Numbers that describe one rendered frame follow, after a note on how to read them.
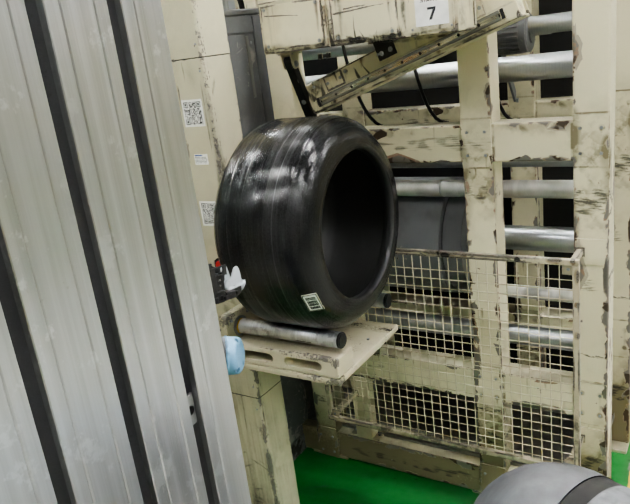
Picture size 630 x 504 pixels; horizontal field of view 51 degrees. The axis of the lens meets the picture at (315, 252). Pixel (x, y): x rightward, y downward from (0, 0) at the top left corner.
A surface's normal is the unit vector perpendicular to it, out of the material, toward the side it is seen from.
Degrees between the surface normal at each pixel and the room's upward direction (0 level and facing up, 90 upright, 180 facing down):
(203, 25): 90
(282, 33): 90
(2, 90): 90
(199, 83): 90
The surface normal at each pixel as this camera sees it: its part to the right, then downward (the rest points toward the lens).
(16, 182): 0.88, 0.04
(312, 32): -0.52, 0.32
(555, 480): -0.22, -0.95
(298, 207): 0.18, -0.04
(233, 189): -0.51, -0.25
